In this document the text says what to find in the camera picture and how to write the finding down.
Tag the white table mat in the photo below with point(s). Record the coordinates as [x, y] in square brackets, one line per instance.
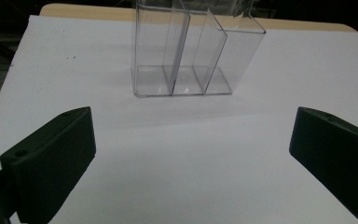
[180, 155]

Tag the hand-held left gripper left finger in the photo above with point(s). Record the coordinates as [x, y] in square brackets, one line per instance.
[52, 161]

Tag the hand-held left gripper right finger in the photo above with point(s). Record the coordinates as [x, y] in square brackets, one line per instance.
[335, 155]

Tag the clear plastic organizer box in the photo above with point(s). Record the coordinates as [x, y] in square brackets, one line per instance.
[180, 46]

